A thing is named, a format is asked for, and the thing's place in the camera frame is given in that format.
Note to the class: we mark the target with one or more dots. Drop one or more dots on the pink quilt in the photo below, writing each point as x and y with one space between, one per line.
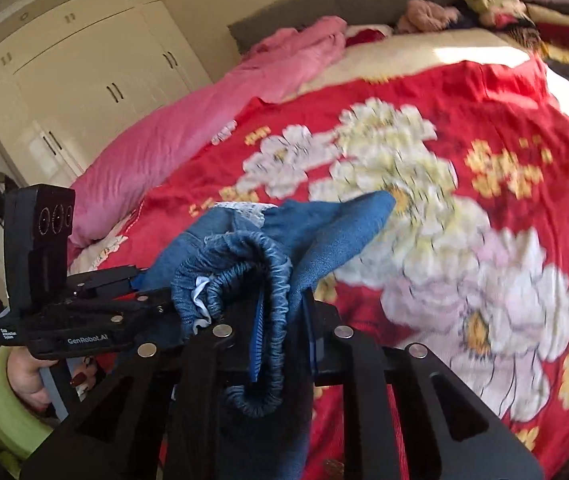
164 135

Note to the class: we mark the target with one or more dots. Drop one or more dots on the red floral blanket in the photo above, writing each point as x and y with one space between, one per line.
514 110

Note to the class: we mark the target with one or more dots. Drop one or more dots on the person's left hand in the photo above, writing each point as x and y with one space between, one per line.
24 375

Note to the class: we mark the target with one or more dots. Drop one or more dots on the blue denim pants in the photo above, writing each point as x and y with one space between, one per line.
314 230

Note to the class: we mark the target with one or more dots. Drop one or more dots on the pile of folded clothes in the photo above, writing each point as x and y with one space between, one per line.
539 15

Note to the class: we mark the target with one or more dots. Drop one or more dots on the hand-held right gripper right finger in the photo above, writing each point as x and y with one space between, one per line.
313 332

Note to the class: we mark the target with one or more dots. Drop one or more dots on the cream wardrobe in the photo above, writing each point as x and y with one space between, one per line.
89 60

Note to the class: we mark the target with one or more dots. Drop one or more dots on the red cloth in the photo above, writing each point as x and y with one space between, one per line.
367 36

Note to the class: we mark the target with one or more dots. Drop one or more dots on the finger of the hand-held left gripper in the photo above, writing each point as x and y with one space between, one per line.
109 277
139 302

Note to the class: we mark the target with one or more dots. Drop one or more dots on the pink fluffy garment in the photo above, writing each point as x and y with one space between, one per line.
427 15

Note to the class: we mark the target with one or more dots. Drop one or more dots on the cream bed sheet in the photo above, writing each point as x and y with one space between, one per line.
414 50

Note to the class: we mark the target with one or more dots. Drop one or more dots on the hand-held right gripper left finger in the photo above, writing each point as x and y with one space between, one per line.
258 340

